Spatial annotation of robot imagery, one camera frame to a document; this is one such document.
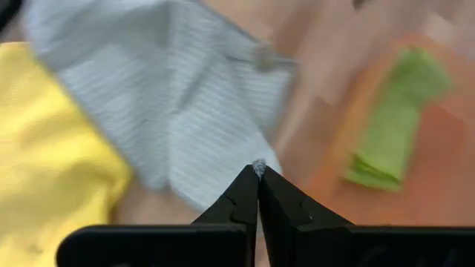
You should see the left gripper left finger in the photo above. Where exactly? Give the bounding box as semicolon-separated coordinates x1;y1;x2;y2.
55;165;260;267

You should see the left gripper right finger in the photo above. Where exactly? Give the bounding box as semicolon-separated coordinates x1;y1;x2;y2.
258;165;475;267

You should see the grey waffle microfiber towel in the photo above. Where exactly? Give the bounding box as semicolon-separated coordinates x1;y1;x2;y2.
22;0;298;212

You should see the green microfiber towel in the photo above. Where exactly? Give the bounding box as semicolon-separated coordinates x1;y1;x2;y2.
343;46;453;192

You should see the yellow microfiber towel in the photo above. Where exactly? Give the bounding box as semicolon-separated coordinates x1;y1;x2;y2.
0;41;133;267

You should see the orange translucent plastic bin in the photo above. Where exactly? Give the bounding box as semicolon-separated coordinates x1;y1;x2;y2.
307;33;475;227

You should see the black aluminium table frame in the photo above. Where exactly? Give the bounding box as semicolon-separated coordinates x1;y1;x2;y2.
0;0;22;33

